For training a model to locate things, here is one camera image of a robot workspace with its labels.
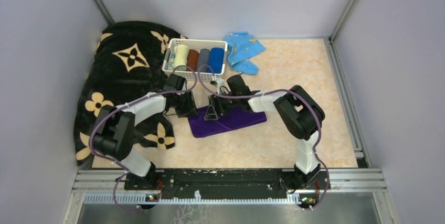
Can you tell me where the yellow green towel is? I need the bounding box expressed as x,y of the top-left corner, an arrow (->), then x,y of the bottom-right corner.
173,45 -> 189,71

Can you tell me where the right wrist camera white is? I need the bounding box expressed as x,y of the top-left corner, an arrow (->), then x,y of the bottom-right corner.
210,77 -> 230,94

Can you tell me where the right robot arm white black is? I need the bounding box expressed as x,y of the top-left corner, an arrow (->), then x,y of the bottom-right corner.
204,74 -> 325,188

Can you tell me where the black floral blanket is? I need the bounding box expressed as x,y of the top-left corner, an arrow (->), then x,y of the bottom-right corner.
73,21 -> 184,166

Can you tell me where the white blue patterned rolled towel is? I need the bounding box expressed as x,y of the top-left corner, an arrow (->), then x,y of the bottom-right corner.
166,53 -> 175,71

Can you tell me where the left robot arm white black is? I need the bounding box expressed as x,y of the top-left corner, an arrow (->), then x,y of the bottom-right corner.
88,74 -> 197,189

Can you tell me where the royal blue towel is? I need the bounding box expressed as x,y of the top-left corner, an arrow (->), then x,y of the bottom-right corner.
206,48 -> 225,74

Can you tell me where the grey rolled towel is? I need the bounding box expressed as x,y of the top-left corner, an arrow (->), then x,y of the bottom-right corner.
196,48 -> 210,72

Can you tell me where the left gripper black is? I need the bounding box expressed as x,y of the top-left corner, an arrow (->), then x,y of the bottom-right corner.
174,90 -> 199,118

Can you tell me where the brown rolled towel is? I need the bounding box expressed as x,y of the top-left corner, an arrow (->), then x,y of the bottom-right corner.
186,49 -> 199,71

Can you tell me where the white plastic basket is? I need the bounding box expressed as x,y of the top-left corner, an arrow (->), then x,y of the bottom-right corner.
162,38 -> 228,83

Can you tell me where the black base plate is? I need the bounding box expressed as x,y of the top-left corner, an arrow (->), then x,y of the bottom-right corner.
124,168 -> 331,200

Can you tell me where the purple towel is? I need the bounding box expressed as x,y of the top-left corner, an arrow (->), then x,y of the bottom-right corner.
187,106 -> 267,138

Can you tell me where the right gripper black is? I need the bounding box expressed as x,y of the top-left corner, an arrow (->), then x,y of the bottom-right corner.
204,90 -> 240,121

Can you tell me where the light blue patterned towel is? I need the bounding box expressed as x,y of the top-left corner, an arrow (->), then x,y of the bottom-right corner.
223,31 -> 266,75

